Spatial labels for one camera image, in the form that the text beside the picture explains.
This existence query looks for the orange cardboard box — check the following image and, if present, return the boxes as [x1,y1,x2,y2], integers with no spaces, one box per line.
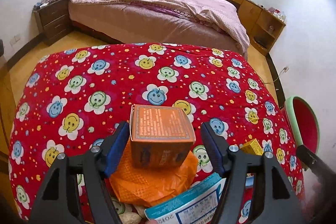
[129,105,196,169]

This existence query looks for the green red trash bin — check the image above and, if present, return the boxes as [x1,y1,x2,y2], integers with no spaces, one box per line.
[283,95,321,155]

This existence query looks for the small yellow box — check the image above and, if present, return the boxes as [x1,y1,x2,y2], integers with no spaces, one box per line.
[240,139,264,156]

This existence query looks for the teal white cardboard box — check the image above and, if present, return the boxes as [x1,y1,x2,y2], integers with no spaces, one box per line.
[145,173,226,224]

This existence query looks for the peanut shell right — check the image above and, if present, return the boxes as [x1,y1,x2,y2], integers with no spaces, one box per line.
[133,205,146,218]

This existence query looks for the red smiley flower blanket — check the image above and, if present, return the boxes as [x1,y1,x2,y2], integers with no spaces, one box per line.
[9,43,305,220]

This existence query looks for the long wooden cabinet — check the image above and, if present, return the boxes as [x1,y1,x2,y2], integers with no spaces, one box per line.
[226,0,285,56]

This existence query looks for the dark wooden nightstand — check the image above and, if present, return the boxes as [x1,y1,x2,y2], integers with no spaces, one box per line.
[33,0,73,46]

